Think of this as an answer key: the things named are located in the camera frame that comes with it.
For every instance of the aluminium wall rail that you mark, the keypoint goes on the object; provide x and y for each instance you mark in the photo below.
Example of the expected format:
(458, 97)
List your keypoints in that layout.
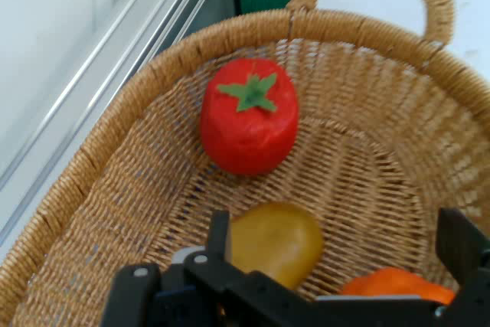
(95, 70)

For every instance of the orange toy bell pepper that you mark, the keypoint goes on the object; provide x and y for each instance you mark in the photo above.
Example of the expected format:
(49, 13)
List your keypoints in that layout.
(394, 283)

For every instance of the red toy tomato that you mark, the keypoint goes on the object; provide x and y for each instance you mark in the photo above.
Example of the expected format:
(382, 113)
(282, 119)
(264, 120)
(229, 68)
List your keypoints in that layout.
(249, 135)

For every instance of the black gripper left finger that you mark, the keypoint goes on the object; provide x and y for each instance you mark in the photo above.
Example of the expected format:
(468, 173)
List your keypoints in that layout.
(214, 288)

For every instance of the yellow-brown potato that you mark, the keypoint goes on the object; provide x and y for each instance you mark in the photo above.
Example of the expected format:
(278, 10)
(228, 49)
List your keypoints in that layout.
(279, 242)

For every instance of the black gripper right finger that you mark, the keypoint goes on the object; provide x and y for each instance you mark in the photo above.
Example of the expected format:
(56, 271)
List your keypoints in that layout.
(469, 258)

